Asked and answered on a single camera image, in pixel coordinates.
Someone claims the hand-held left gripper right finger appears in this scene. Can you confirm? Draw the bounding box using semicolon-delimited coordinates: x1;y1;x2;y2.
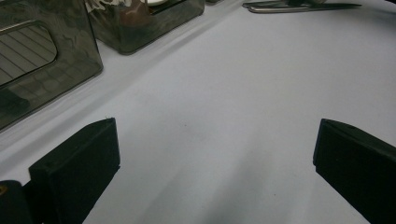
312;118;396;224

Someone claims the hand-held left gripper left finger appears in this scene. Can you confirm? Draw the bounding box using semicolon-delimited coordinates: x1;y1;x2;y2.
28;117;121;224

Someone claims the smoky clear plastic bin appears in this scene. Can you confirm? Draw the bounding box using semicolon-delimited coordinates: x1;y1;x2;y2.
0;0;105;133
84;0;206;56

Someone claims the brown wooden spoon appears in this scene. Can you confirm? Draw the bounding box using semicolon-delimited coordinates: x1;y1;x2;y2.
119;0;152;28

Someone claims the silver metal utensil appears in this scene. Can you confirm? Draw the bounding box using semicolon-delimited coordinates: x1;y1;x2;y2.
247;3;362;14
242;0;292;9

